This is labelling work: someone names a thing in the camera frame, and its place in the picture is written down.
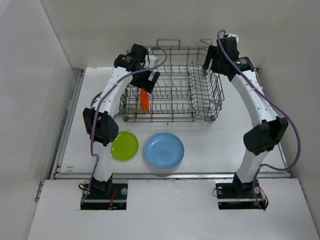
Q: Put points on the white plate green red rim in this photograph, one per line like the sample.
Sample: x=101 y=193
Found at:
x=96 y=98

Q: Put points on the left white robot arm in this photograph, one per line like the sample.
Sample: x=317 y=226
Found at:
x=99 y=119

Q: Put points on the light blue plastic plate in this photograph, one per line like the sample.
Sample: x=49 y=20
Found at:
x=164 y=150

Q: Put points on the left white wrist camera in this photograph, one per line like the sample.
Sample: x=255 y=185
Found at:
x=150 y=61

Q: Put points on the aluminium front rail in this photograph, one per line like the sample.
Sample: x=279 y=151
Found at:
x=151 y=176

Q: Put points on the orange plastic plate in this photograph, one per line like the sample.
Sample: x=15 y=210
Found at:
x=144 y=100

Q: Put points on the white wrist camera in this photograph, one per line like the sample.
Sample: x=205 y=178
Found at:
x=231 y=35
x=150 y=61

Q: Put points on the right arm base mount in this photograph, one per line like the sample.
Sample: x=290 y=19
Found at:
x=229 y=199

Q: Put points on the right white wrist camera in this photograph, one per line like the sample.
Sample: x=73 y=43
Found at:
x=231 y=35

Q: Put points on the lime green plastic plate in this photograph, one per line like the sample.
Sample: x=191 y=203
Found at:
x=125 y=146

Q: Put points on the grey wire dish rack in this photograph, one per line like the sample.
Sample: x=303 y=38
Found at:
x=187 y=90

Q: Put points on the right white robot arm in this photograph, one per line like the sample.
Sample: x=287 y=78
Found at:
x=267 y=127

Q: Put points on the pink plastic plate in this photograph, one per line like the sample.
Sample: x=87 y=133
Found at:
x=161 y=169

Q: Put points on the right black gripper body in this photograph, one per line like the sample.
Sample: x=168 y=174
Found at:
x=218 y=62

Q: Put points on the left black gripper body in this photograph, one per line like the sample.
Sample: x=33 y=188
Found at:
x=141 y=80

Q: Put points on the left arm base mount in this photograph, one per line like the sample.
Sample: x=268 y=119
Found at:
x=114 y=200

